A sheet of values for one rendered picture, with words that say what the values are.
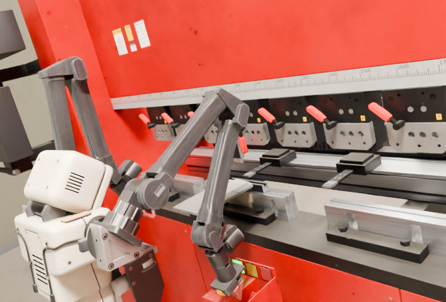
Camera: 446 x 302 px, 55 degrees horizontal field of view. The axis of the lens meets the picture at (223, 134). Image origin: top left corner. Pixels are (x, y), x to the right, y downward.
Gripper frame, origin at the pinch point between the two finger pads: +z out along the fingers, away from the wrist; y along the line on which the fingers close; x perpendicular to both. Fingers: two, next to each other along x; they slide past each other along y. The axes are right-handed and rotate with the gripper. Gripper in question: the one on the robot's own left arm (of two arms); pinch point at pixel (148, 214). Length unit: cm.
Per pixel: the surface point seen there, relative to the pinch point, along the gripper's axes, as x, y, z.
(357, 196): -152, 43, 189
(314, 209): -124, 67, 175
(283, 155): -51, -24, 23
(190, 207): -8.2, -14.6, 3.8
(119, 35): -63, 38, -46
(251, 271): 2.6, -40.4, 19.9
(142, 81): -52, 29, -26
